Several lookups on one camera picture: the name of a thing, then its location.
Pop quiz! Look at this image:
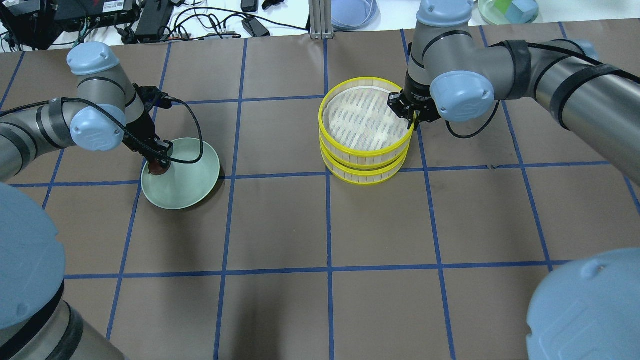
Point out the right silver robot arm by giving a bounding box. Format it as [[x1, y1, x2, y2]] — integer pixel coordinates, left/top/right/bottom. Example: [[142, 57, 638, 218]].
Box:
[[418, 98, 639, 360]]

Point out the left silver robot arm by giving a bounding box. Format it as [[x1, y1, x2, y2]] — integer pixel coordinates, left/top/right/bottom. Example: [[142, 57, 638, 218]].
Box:
[[1, 42, 173, 360]]

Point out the braided black cable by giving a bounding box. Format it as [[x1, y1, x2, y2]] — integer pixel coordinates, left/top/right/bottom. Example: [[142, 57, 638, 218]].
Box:
[[0, 96, 205, 165]]

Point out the centre yellow-rimmed bamboo steamer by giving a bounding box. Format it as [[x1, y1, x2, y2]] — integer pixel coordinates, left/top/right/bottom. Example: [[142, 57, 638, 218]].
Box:
[[320, 144, 409, 186]]

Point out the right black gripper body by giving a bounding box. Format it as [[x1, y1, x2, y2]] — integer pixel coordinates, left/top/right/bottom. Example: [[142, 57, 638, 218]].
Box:
[[387, 73, 442, 124]]

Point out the side yellow-rimmed bamboo steamer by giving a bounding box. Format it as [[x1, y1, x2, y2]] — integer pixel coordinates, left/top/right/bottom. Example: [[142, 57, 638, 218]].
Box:
[[318, 77, 413, 166]]

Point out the plate with coloured blocks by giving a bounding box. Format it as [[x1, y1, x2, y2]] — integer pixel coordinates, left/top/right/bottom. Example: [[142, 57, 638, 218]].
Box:
[[477, 0, 540, 25]]

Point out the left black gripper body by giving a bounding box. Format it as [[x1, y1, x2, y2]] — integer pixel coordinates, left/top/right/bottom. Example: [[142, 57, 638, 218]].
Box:
[[123, 112, 173, 161]]

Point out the aluminium frame post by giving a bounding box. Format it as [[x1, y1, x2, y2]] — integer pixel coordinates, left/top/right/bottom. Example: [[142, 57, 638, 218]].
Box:
[[308, 0, 334, 40]]

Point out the blue plate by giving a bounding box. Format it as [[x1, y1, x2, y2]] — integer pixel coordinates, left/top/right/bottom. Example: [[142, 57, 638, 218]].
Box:
[[330, 0, 378, 31]]

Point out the brown bun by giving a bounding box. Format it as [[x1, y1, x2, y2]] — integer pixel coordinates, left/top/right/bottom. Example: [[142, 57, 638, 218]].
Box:
[[146, 159, 172, 176]]

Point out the black power adapter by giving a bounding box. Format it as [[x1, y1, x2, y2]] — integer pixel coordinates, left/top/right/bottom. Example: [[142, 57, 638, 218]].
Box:
[[241, 16, 271, 38]]

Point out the light green plate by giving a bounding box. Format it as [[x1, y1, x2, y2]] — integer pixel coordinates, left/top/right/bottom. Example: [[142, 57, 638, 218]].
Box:
[[141, 142, 221, 210]]

